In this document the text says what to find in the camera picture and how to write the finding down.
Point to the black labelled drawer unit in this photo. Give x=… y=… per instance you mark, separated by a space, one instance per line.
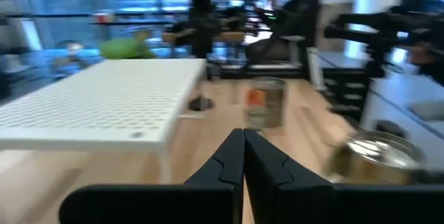
x=347 y=92

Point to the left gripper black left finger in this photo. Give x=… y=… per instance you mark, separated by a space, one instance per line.
x=208 y=203

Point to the person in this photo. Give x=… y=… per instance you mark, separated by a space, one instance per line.
x=291 y=12

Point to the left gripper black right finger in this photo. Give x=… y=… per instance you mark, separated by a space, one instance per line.
x=288 y=203

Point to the silver tin candle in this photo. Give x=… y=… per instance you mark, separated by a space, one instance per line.
x=267 y=104
x=374 y=161

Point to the white perforated metal riser shelf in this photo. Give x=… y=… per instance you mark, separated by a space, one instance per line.
x=104 y=106

